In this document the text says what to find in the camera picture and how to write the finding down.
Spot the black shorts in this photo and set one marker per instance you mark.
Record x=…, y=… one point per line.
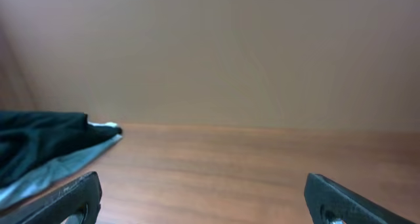
x=30, y=139

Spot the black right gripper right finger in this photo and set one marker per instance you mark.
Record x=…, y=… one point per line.
x=329, y=202

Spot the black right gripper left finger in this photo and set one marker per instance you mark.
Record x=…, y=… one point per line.
x=76, y=202

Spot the light blue denim shorts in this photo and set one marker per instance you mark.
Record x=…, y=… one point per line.
x=43, y=177

